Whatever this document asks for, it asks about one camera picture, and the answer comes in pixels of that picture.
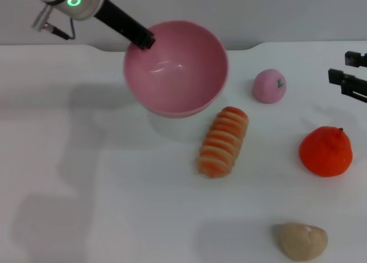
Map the long ridged orange bread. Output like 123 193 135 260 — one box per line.
197 106 249 179

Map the orange tangerine toy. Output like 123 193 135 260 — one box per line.
299 126 353 177

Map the beige round bun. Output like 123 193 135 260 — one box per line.
272 222 329 261

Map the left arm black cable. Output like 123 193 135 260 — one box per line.
31 6 76 41

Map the pink peach toy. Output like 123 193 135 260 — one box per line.
252 69 287 104

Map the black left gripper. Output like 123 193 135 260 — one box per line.
93 0 157 50

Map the pink plastic bowl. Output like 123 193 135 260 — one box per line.
123 19 229 119

